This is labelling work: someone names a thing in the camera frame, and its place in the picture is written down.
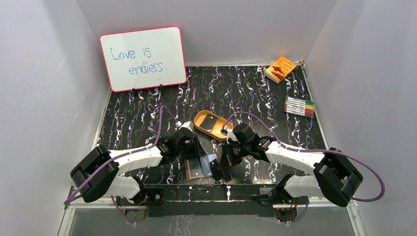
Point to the black credit card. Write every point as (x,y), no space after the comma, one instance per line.
(195,169)
(208,123)
(214,166)

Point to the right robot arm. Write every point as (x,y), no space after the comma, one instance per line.
(329,174)

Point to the coloured marker pen set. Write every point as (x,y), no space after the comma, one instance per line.
(299,107)

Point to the pink framed whiteboard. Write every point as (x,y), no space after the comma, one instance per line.
(142,59)

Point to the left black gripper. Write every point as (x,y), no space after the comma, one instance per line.
(194,147)

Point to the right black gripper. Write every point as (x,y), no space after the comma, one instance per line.
(227,160)

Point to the orange oval tray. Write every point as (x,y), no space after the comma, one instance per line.
(215,133)

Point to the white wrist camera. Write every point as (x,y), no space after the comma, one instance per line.
(189,125)
(228,133)

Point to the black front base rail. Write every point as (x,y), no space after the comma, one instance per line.
(217,199)

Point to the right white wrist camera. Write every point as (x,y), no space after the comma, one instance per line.
(228,133)

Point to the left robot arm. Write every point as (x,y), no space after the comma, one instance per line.
(101,172)

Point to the orange book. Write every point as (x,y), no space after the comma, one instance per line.
(280,69)

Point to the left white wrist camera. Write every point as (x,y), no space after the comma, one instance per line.
(189,125)

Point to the brown leather card holder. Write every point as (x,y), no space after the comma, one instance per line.
(205,165)

